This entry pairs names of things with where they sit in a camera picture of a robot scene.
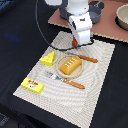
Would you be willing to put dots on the grey toy saucepan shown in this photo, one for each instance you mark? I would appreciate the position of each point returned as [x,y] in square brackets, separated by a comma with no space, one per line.
[95,10]

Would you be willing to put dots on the white woven placemat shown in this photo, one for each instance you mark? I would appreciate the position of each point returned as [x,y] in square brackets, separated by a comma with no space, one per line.
[63,100]

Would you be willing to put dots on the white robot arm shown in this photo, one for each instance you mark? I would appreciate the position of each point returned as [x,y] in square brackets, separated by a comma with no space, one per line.
[73,7]

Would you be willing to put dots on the red toy tomato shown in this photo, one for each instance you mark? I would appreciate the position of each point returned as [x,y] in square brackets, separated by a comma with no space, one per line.
[74,42]

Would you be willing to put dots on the grey toy pot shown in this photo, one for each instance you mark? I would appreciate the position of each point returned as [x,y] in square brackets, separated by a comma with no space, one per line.
[64,14]

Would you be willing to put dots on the fork with wooden handle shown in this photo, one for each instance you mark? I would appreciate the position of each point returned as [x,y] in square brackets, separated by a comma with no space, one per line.
[55,77]

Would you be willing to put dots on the toy bread loaf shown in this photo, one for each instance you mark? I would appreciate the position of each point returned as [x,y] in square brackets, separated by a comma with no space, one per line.
[70,65]

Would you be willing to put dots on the round beige plate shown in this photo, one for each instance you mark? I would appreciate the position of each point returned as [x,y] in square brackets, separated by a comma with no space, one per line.
[74,74]

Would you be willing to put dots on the beige bowl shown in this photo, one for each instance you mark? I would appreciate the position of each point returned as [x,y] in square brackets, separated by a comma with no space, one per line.
[122,14]

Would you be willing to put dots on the yellow butter box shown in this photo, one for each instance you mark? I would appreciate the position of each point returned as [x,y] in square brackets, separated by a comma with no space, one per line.
[32,85]

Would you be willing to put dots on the knife with wooden handle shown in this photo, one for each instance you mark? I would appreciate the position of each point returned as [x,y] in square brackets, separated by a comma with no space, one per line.
[83,57]

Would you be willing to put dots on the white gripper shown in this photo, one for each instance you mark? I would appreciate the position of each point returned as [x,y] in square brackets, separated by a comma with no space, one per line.
[80,26]

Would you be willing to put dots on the yellow toy cheese wedge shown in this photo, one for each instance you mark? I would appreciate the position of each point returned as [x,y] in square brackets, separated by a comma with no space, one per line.
[48,59]

